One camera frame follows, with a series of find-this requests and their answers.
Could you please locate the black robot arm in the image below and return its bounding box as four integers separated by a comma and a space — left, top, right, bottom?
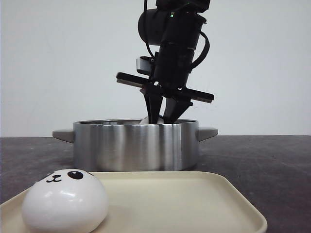
116, 0, 214, 124

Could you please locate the stainless steel steamer pot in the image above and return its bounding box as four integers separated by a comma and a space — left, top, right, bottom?
52, 119, 218, 171

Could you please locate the cream rectangular plastic tray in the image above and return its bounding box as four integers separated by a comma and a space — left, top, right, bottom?
0, 172, 267, 233

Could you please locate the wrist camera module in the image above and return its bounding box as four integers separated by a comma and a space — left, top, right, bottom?
136, 56, 155, 76

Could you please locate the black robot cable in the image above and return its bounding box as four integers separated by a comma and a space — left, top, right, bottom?
188, 31, 211, 73

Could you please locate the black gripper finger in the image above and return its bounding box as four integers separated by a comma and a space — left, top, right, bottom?
140, 85, 163, 124
163, 98, 193, 123

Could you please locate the panda bun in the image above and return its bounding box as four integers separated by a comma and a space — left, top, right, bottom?
139, 115, 164, 125
21, 169, 108, 233

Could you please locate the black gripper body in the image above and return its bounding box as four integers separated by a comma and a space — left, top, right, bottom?
116, 43, 214, 103

